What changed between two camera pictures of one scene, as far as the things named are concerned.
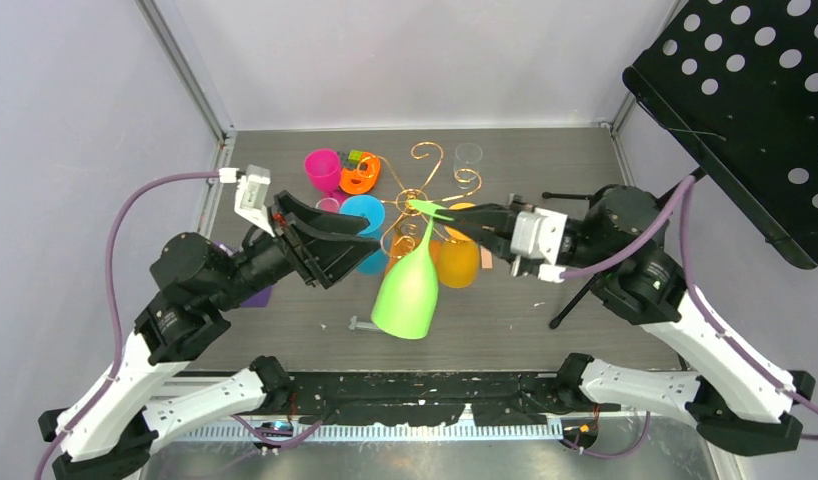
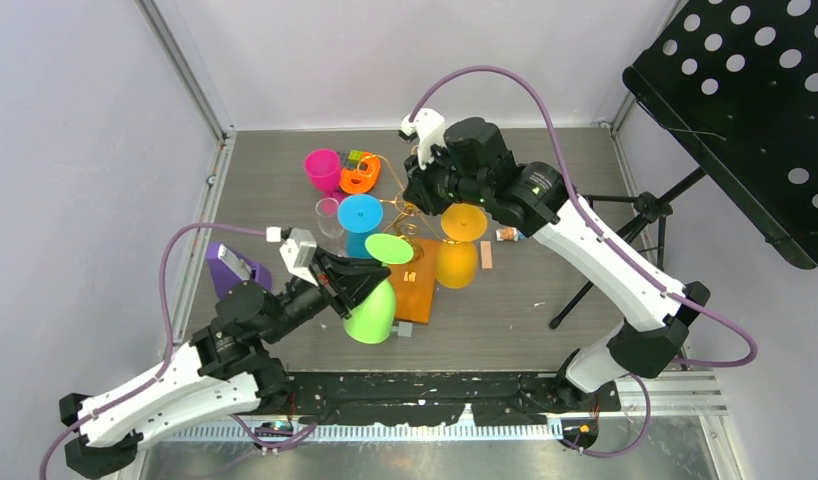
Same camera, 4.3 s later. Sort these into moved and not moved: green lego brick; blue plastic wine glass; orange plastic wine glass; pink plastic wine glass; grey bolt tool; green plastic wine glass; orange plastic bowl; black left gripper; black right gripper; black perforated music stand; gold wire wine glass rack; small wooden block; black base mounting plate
Moved: black right gripper; black left gripper; green plastic wine glass; gold wire wine glass rack; grey bolt tool
Not moved: pink plastic wine glass; orange plastic wine glass; orange plastic bowl; green lego brick; small wooden block; black base mounting plate; black perforated music stand; blue plastic wine glass
